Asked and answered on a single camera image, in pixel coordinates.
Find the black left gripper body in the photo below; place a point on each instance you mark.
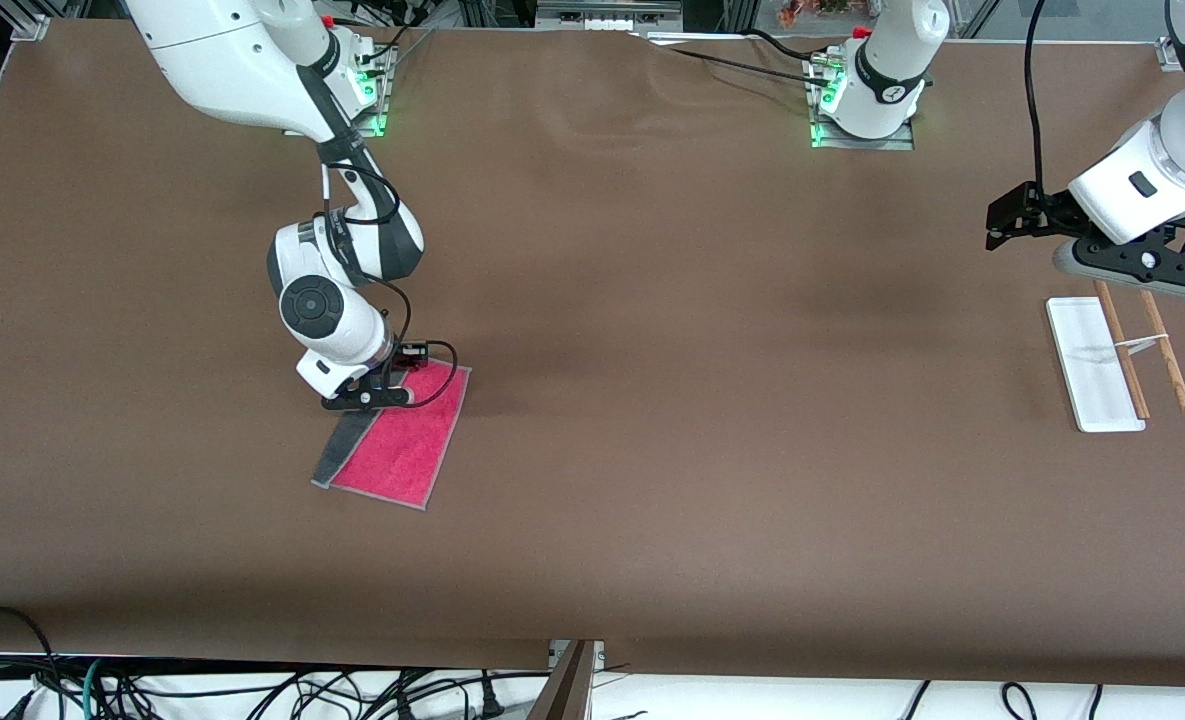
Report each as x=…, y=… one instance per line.
x=1048, y=213

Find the brown wooden post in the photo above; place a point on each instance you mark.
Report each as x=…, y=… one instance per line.
x=564, y=690

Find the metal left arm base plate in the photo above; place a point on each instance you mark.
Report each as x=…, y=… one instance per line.
x=892, y=140

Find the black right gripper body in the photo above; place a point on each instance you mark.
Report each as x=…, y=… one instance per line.
x=398, y=368

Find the white rectangular tray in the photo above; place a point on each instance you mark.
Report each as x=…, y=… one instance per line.
x=1092, y=370

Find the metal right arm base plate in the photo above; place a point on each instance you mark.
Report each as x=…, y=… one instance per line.
x=384, y=90

